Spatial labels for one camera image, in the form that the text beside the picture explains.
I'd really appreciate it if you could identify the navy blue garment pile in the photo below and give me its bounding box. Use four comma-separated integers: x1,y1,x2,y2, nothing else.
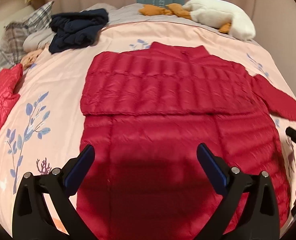
48,8,109,54

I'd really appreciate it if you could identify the grey plaid pillow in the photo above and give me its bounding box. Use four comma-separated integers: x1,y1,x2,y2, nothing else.
0,1,54,71

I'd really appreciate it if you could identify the orange small plush toy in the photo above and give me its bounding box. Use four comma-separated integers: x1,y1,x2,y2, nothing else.
20,49,43,70

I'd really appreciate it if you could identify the pink printed duvet cover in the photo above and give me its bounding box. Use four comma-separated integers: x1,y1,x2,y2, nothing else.
0,22,296,233

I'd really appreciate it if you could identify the grey blanket roll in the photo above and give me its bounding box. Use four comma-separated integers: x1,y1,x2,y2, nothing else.
23,28,55,53

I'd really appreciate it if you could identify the white plush goose toy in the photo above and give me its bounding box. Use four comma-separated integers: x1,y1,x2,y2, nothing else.
139,0,256,41

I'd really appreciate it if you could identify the light red down jacket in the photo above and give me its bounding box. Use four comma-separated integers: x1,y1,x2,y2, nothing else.
0,63,23,129

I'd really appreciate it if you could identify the dark red down jacket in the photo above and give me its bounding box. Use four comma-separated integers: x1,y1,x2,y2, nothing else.
77,42,296,239

